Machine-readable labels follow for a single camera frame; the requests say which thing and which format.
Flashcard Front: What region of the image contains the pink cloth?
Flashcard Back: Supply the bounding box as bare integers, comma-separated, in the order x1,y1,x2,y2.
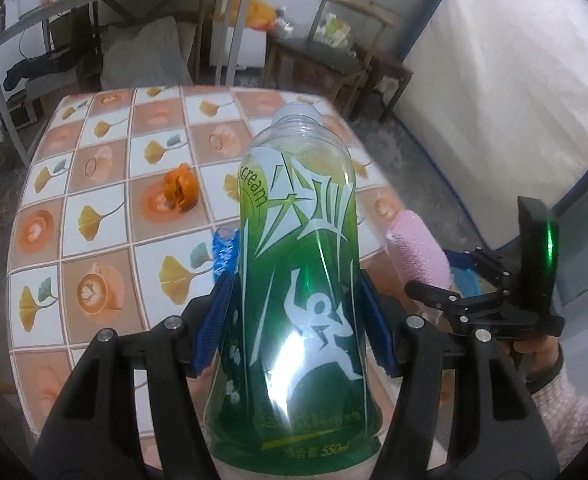
385,210,451,289

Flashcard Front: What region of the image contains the green plastic bottle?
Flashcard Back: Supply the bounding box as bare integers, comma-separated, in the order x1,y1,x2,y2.
204,103,383,479

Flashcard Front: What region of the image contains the pink white sleeve forearm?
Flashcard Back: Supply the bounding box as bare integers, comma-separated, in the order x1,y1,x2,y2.
526,350,588,470

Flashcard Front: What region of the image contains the person's right hand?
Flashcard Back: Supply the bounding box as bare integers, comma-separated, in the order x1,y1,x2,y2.
512,334,560,382

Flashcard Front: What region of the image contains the blue foil wrapper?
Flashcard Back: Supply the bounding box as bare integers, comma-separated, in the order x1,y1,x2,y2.
213,228,239,282

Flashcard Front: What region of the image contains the checkered ginkgo tablecloth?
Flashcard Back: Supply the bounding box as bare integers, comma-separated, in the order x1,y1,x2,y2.
5,84,456,466

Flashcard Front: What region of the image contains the orange peel on table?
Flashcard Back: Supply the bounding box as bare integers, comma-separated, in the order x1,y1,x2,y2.
163,162,199,212

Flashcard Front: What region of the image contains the white mattress blue edge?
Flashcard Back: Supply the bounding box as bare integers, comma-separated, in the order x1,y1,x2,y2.
395,0,588,247

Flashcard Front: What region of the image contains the dark brown wooden stool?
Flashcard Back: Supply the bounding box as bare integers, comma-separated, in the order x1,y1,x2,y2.
349,51,413,122

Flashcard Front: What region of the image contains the wooden chair black seat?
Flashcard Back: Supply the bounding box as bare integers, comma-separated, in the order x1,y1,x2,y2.
262,0,398,113

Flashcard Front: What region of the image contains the orange plastic bag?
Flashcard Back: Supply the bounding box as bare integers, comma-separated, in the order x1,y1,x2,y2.
229,0,277,32

